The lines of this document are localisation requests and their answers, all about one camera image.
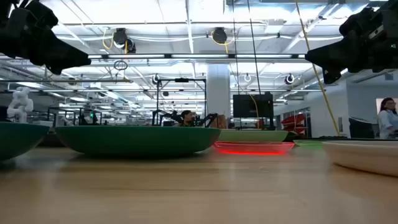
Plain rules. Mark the yellow-green transparent plastic plate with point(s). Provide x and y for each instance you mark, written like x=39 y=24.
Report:
x=308 y=143

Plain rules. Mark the red transparent plastic plate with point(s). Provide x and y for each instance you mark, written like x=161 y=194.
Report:
x=253 y=147

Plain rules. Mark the dark teal-green plastic plate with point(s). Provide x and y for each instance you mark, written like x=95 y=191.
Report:
x=18 y=140

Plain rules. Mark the pale green plastic plate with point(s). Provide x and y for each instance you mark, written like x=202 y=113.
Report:
x=253 y=136

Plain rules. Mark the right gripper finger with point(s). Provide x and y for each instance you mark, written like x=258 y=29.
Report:
x=335 y=56
x=331 y=76

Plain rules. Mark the white robot figure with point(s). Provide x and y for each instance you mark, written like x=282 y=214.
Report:
x=20 y=105

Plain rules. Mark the black monitor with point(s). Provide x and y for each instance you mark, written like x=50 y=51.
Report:
x=253 y=105

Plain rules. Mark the red cart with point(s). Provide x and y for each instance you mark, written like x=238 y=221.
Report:
x=292 y=121

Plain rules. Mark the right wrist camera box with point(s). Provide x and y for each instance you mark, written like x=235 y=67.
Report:
x=390 y=23

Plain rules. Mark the black bin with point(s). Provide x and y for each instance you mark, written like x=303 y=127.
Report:
x=360 y=129

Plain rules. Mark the black robot rig frame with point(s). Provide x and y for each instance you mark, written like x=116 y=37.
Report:
x=182 y=80

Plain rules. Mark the person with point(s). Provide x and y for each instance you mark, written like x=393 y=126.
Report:
x=187 y=117
x=387 y=121

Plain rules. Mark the long ceiling light bar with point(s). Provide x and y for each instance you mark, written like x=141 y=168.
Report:
x=199 y=56

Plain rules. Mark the white building column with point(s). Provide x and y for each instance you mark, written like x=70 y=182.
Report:
x=218 y=93

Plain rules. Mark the beige plastic plate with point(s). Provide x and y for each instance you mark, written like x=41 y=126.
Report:
x=363 y=157

